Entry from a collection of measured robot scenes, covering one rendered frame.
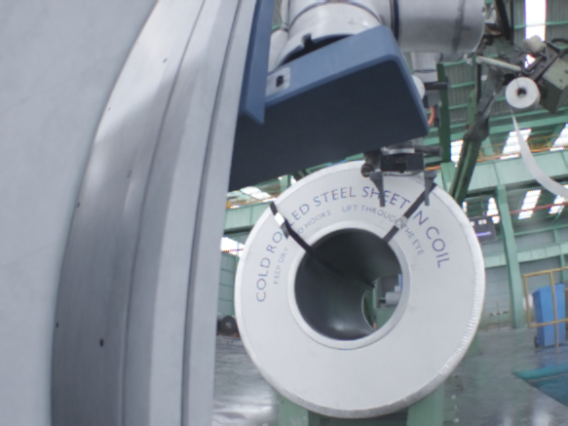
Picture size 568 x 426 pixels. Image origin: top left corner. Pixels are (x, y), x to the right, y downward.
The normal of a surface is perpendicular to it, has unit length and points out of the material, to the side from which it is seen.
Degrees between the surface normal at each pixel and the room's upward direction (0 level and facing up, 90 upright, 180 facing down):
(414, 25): 168
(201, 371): 90
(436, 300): 90
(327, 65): 90
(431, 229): 90
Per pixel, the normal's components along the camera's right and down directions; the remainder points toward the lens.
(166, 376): 0.82, -0.18
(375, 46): -0.57, -0.32
